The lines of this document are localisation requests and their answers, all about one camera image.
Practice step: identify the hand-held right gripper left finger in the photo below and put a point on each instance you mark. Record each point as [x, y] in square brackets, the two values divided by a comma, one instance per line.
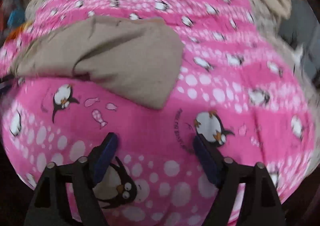
[106, 155]

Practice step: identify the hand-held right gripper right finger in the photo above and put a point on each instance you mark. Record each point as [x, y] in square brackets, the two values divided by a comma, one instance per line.
[207, 161]

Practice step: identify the beige zip jacket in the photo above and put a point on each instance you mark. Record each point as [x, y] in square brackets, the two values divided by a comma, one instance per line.
[125, 60]

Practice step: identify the pink penguin print blanket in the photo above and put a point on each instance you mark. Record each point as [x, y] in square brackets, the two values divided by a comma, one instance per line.
[150, 120]

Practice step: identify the orange plush toy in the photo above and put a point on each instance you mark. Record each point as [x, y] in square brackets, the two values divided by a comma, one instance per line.
[18, 32]

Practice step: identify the blue plastic bag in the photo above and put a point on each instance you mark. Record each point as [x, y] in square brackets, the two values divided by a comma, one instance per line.
[16, 17]

